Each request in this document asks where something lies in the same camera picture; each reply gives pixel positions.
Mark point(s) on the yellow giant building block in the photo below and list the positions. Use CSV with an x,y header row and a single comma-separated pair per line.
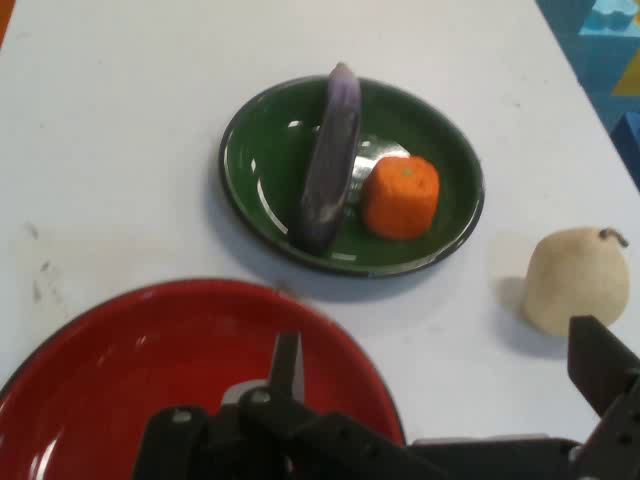
x,y
630,85

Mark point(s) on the light blue giant building block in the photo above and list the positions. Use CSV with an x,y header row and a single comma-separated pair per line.
x,y
612,17

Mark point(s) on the orange toy fruit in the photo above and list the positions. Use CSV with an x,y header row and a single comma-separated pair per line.
x,y
400,200

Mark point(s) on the red enamel plate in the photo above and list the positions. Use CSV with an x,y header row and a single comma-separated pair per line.
x,y
125,375

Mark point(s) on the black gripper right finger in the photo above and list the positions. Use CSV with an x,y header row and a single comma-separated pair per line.
x,y
600,365

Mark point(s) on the purple toy eggplant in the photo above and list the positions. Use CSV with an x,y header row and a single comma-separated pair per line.
x,y
330,165

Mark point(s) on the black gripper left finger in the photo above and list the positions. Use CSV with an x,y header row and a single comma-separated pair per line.
x,y
285,370

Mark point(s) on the beige toy potato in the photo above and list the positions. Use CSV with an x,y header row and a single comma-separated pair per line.
x,y
575,280

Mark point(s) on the green enamel plate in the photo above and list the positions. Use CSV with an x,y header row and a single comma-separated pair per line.
x,y
270,165

